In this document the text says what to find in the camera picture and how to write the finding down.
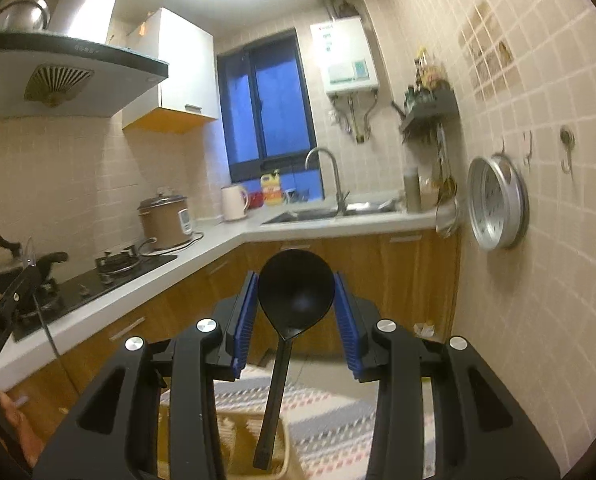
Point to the metal wall hook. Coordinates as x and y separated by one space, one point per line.
567 140

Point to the row of condiment bottles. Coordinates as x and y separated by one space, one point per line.
428 77

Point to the black gas stove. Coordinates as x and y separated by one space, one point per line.
133 267

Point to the dark framed window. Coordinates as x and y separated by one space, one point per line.
278 110

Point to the grey range hood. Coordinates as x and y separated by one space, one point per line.
78 75

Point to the striped woven mat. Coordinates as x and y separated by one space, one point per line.
328 420

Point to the hanging round metal strainer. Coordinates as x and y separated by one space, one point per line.
448 220

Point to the white water heater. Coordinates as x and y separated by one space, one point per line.
348 55

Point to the round metal steamer tray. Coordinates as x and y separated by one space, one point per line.
495 205

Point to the white wall cabinet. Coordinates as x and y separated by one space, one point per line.
183 60

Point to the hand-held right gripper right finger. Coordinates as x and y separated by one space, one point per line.
348 325

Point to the grey wall spice rack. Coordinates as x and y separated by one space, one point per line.
430 110

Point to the steel sink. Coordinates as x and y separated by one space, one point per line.
318 214

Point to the person's left hand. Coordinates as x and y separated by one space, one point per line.
20 425

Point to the red container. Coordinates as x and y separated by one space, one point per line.
255 200

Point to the white electric kettle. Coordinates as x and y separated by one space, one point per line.
234 205

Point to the black plastic ladle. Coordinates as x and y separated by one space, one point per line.
295 295

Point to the brown rice cooker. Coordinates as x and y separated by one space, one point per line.
163 222

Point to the yellow detergent bottle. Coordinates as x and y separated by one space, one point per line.
272 192

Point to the beige plastic utensil basket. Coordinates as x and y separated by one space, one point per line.
238 442

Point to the hanging metal ladles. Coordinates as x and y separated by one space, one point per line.
445 180

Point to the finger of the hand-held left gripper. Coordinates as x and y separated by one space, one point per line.
25 282

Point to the steel kitchen faucet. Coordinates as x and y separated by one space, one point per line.
336 175

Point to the wooden base cabinets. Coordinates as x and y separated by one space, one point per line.
188 285

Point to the black wok with lid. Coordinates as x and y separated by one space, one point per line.
8 275

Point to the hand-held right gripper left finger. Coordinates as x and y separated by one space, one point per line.
242 325

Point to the white wall hook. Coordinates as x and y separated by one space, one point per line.
503 146
528 147

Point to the metal flue pipe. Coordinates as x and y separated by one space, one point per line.
329 7

